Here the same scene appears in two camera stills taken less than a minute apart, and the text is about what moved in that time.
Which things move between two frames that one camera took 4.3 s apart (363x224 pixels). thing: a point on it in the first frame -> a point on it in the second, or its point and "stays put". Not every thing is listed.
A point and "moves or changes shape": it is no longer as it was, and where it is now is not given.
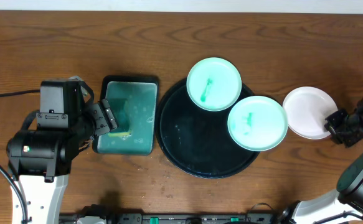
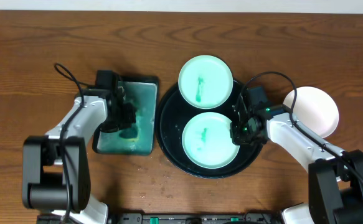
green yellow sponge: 119,134 moves or changes shape
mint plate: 258,123 moves or changes shape
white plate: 305,109 stays put
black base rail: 104,214 stays put
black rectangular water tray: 133,101 stays put
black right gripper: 330,125 -> 236,137
